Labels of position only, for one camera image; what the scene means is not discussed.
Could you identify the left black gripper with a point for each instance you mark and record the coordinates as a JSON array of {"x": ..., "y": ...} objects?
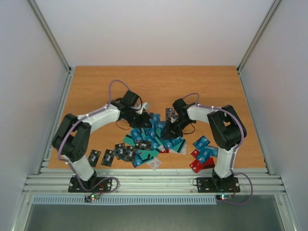
[{"x": 142, "y": 123}]

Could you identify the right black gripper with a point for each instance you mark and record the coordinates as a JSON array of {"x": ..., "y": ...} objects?
[{"x": 174, "y": 125}]

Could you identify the black vip membership card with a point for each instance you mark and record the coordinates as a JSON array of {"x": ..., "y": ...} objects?
[{"x": 143, "y": 145}]

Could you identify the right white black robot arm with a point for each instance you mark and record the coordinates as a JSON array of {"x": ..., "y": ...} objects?
[{"x": 227, "y": 130}]

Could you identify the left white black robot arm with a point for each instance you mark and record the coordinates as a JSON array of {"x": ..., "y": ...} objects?
[{"x": 72, "y": 137}]

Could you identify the black card top right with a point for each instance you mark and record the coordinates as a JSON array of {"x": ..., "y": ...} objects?
[{"x": 170, "y": 112}]

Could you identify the teal card magnetic stripe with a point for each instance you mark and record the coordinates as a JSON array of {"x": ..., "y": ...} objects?
[{"x": 128, "y": 140}]

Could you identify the blue card right edge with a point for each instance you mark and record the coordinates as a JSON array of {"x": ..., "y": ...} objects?
[{"x": 206, "y": 153}]

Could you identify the white card with red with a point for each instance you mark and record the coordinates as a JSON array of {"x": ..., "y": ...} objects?
[{"x": 154, "y": 163}]

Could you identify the red card front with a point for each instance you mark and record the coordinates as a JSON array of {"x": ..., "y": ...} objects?
[{"x": 196, "y": 166}]

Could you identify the red card magnetic stripe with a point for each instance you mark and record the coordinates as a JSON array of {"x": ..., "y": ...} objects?
[{"x": 209, "y": 164}]

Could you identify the far left black vip card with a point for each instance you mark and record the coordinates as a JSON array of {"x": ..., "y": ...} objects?
[{"x": 94, "y": 157}]

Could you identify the right small circuit board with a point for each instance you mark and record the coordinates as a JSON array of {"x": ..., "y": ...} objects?
[{"x": 224, "y": 197}]

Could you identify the small circuit board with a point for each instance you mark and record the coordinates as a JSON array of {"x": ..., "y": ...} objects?
[
  {"x": 91, "y": 198},
  {"x": 224, "y": 197}
]

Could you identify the left small circuit board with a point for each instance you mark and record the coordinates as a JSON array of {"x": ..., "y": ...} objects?
[{"x": 91, "y": 198}]

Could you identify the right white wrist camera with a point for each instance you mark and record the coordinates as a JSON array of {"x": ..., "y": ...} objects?
[{"x": 173, "y": 118}]

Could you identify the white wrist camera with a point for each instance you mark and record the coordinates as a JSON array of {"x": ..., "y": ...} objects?
[
  {"x": 145, "y": 106},
  {"x": 173, "y": 118}
]

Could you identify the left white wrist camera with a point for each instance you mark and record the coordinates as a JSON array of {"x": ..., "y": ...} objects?
[{"x": 145, "y": 106}]

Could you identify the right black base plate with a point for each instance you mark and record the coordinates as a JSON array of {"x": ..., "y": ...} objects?
[{"x": 204, "y": 185}]

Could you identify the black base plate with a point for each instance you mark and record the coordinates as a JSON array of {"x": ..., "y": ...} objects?
[
  {"x": 204, "y": 185},
  {"x": 103, "y": 185}
]

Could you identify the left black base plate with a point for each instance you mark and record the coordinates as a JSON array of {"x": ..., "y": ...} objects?
[{"x": 103, "y": 185}]

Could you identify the grey slotted cable duct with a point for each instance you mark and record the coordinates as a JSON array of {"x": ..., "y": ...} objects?
[{"x": 125, "y": 200}]

